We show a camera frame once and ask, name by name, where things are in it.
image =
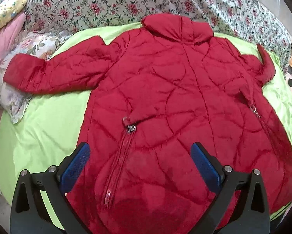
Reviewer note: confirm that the red quilted puffer jacket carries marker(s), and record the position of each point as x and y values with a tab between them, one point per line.
154	91

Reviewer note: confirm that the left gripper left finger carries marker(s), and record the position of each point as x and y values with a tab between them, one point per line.
29	213

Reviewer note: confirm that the pink blanket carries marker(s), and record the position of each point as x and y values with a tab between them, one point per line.
9	33

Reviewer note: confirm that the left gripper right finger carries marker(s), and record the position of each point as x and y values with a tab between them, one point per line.
250	214

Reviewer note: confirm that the rose floral white quilt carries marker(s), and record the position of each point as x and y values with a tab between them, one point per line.
249	20

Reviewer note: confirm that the pastel floral pillow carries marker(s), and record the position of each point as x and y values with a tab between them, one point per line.
15	65

